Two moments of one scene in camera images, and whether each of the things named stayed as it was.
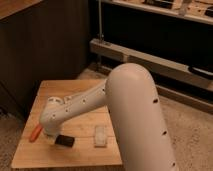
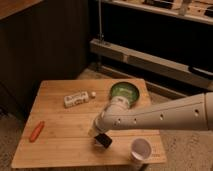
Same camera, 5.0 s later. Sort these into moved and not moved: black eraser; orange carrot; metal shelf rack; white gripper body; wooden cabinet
Moved: white gripper body; black eraser
Not moved: wooden cabinet; orange carrot; metal shelf rack
